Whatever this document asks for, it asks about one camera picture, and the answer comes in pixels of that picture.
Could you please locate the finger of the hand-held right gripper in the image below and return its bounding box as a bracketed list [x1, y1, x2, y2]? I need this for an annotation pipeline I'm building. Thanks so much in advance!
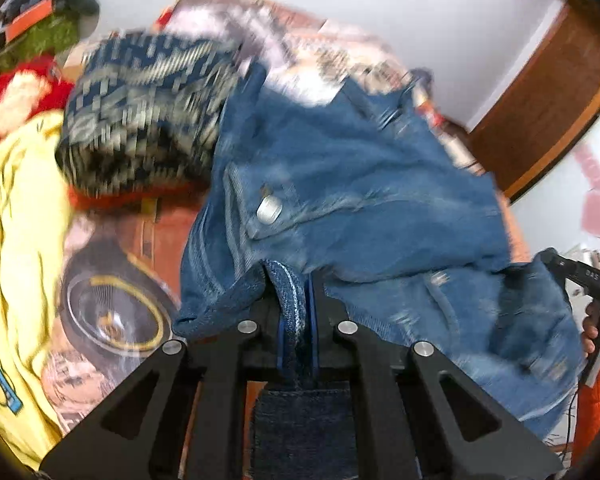
[539, 247, 582, 283]

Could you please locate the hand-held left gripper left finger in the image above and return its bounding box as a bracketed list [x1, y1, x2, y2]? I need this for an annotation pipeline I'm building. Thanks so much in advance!
[40, 266, 288, 480]

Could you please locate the white heart print wardrobe door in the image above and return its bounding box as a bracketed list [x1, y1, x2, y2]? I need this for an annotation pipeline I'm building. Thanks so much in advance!
[510, 105, 600, 273]

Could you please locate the thin black cable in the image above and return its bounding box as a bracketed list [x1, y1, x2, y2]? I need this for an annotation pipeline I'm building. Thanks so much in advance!
[550, 385, 582, 457]

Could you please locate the orange box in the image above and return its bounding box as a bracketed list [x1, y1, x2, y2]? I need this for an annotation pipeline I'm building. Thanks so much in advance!
[5, 0, 57, 44]

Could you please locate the red fluffy garment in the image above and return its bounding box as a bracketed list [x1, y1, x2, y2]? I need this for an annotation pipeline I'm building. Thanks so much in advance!
[0, 57, 76, 182]

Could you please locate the person's right hand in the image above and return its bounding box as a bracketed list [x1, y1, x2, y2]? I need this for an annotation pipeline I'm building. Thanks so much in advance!
[581, 302, 600, 357]

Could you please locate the yellow garment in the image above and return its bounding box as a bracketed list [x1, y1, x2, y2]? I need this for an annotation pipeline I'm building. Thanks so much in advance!
[0, 110, 77, 471]

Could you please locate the blue denim jacket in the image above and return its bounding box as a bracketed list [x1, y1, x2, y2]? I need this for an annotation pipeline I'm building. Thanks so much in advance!
[172, 62, 588, 480]

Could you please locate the printed bedsheet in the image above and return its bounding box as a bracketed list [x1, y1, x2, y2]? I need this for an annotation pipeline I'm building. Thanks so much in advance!
[30, 0, 531, 441]

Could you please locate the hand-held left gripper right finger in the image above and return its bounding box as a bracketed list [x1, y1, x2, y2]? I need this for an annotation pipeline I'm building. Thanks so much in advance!
[305, 269, 564, 480]

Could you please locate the navy patterned garment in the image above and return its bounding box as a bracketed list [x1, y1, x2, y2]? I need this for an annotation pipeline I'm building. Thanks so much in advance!
[55, 30, 246, 202]

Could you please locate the orange red garment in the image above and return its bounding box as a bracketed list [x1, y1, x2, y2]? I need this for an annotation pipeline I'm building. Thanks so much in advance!
[67, 182, 211, 214]

